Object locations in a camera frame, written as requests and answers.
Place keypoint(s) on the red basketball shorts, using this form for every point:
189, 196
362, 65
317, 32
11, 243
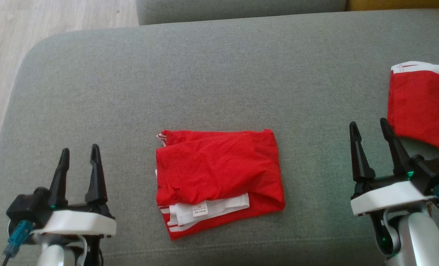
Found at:
422, 107

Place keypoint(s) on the grey sofa seat cushion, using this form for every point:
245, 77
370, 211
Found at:
241, 9

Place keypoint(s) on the red Bulls jersey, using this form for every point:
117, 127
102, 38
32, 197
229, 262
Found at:
219, 166

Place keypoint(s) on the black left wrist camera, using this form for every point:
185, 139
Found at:
29, 207

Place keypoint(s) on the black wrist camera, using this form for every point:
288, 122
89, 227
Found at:
29, 207
434, 171

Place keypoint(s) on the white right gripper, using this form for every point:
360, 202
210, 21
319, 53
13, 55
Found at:
389, 194

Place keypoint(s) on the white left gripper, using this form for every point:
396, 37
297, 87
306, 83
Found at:
78, 221

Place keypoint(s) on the grey sofa ottoman cushion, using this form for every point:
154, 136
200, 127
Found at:
204, 81

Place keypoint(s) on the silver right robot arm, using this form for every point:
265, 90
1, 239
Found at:
419, 240

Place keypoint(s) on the yellow sofa backrest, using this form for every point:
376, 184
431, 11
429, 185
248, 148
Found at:
400, 3

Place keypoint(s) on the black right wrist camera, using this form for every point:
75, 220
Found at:
434, 171

